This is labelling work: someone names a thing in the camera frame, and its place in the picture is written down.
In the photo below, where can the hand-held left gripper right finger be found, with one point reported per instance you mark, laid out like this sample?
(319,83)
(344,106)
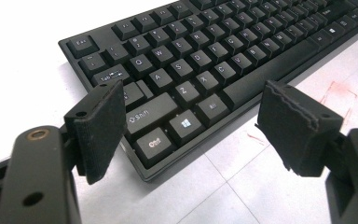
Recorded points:
(295,130)

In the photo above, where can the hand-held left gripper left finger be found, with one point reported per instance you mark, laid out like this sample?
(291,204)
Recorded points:
(101,133)

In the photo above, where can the black computer keyboard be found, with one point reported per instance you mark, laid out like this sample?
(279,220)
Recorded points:
(199,62)

